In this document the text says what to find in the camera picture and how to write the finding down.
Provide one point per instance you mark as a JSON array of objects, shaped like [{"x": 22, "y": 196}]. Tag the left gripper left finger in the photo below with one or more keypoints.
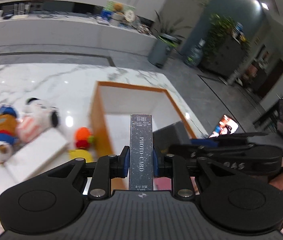
[{"x": 111, "y": 172}]

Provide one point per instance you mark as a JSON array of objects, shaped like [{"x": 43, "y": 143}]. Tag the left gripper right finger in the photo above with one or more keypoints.
[{"x": 174, "y": 167}]

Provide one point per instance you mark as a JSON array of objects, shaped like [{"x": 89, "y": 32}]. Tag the orange crochet toy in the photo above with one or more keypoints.
[{"x": 83, "y": 138}]

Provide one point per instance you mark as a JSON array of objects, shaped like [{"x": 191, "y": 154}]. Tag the dark photo card box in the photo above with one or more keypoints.
[{"x": 141, "y": 153}]

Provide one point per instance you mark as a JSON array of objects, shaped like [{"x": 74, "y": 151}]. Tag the smartphone with lit screen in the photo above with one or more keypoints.
[{"x": 226, "y": 125}]

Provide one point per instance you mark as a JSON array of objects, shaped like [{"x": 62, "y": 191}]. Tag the yellow toy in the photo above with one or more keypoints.
[{"x": 81, "y": 153}]

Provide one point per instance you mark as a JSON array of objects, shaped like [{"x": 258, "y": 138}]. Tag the orange white storage box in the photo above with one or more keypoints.
[{"x": 114, "y": 103}]

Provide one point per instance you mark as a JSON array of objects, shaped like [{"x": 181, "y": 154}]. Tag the water jug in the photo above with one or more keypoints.
[{"x": 195, "y": 55}]

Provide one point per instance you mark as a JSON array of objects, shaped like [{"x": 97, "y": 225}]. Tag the dark cabinet with plants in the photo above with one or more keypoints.
[{"x": 226, "y": 46}]

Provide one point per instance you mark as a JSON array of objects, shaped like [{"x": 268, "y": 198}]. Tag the brown blue bear plush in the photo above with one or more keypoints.
[{"x": 8, "y": 132}]

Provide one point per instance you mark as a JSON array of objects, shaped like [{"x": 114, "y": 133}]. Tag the grey trash bin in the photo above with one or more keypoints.
[{"x": 161, "y": 50}]

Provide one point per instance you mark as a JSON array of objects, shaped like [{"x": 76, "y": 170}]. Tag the white long counter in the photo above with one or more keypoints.
[{"x": 73, "y": 31}]

